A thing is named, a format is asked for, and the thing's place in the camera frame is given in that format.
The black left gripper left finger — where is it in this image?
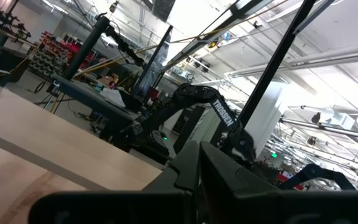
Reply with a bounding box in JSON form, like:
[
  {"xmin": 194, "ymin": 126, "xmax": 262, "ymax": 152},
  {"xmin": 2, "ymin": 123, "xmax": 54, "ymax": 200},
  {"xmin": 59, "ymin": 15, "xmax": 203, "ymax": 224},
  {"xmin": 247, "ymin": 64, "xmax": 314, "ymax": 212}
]
[{"xmin": 141, "ymin": 139, "xmax": 200, "ymax": 194}]

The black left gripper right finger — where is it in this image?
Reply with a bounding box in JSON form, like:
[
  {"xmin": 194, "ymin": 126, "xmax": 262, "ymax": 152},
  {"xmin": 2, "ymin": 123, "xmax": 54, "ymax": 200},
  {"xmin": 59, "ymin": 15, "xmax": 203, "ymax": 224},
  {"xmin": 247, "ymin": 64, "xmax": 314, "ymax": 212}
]
[{"xmin": 199, "ymin": 141, "xmax": 281, "ymax": 218}]

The brown cardboard box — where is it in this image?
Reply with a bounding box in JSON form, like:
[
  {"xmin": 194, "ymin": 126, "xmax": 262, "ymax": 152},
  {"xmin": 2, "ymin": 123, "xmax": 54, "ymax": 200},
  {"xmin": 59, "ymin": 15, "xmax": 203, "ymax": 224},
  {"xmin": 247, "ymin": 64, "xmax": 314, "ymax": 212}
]
[{"xmin": 98, "ymin": 73, "xmax": 119, "ymax": 88}]

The dark workbench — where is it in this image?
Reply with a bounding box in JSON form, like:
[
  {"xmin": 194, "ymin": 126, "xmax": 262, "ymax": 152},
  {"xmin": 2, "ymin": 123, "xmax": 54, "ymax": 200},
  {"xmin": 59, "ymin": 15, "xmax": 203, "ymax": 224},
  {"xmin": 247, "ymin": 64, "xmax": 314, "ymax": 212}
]
[{"xmin": 53, "ymin": 74, "xmax": 140, "ymax": 126}]

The dark green metal column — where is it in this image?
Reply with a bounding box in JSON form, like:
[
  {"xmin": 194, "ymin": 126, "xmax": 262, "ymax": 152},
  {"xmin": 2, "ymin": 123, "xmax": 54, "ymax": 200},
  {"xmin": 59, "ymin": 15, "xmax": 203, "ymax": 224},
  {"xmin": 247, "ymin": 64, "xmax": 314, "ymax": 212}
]
[{"xmin": 62, "ymin": 15, "xmax": 111, "ymax": 81}]

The red parts bin rack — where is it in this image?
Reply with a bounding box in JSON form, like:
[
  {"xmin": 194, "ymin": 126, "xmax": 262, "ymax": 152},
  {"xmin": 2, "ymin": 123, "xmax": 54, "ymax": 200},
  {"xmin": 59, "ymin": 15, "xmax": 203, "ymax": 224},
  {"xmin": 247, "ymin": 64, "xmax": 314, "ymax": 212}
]
[{"xmin": 29, "ymin": 30, "xmax": 96, "ymax": 78}]

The black machine on bench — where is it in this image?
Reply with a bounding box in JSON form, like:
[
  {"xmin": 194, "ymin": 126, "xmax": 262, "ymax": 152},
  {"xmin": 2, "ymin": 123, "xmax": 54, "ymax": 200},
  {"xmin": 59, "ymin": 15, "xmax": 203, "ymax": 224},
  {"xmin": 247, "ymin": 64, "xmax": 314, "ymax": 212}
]
[{"xmin": 0, "ymin": 0, "xmax": 32, "ymax": 41}]

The black corrugated cable hose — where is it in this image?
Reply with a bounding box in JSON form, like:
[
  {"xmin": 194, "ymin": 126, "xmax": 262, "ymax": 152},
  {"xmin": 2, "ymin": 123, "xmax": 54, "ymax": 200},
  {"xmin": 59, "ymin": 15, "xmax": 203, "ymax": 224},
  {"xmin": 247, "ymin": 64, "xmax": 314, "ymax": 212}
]
[{"xmin": 104, "ymin": 25, "xmax": 145, "ymax": 67}]

